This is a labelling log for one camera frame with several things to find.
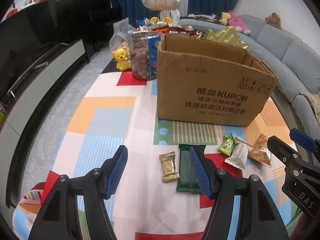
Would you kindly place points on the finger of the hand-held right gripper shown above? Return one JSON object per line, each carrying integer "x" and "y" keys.
{"x": 303, "y": 139}
{"x": 281, "y": 148}

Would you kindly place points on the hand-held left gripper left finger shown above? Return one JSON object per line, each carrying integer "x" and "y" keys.
{"x": 116, "y": 172}

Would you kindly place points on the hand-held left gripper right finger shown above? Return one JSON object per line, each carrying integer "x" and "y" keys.
{"x": 200, "y": 172}

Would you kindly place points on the dark green snack packet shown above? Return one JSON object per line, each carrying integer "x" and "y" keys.
{"x": 186, "y": 170}

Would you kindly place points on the orange biscuit packet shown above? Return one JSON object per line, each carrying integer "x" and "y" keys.
{"x": 260, "y": 152}

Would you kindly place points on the gold snack packet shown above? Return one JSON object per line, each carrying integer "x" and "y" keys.
{"x": 168, "y": 166}

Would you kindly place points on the light green snack packet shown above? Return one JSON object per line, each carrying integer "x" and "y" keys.
{"x": 226, "y": 145}

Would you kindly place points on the brown cardboard box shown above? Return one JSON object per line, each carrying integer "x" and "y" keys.
{"x": 200, "y": 92}

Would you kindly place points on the beige quilted jacket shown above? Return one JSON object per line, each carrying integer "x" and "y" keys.
{"x": 312, "y": 105}

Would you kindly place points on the white snack packet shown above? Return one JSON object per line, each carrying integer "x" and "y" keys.
{"x": 238, "y": 156}

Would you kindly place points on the patchwork colour tablecloth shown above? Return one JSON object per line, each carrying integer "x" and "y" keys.
{"x": 112, "y": 130}

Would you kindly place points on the small pale snack packet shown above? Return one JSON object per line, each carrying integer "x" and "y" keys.
{"x": 238, "y": 137}

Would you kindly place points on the grey corner sofa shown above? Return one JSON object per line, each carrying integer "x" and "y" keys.
{"x": 287, "y": 55}

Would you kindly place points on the grey and black TV cabinet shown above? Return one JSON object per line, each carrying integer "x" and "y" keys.
{"x": 37, "y": 92}

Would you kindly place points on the yellow bear figure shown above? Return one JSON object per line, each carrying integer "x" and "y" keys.
{"x": 121, "y": 58}

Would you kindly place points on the clear jar of chocolate balls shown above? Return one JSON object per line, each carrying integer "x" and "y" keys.
{"x": 140, "y": 55}

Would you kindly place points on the brown plush toy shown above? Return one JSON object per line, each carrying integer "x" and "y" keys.
{"x": 273, "y": 20}

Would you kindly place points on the gold ridged tin box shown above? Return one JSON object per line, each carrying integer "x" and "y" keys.
{"x": 225, "y": 36}

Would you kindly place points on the pink plush toy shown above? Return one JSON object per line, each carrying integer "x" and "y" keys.
{"x": 237, "y": 21}

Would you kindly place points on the clear plastic bag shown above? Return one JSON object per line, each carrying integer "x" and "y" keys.
{"x": 118, "y": 35}

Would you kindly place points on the yellow plush toy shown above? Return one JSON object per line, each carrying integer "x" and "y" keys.
{"x": 225, "y": 18}

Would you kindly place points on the pile of assorted wrapped sweets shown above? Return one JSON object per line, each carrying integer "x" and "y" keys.
{"x": 175, "y": 28}

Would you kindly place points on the black upright piano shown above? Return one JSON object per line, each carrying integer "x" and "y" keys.
{"x": 87, "y": 22}

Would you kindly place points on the crumpled paper clutter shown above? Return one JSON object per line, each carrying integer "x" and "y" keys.
{"x": 203, "y": 17}

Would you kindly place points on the white plastic bag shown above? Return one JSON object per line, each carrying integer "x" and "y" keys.
{"x": 176, "y": 16}

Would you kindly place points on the black flat television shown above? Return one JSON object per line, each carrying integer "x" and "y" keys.
{"x": 25, "y": 42}

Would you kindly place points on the two-tier shell snack stand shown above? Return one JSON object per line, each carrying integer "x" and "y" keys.
{"x": 160, "y": 2}

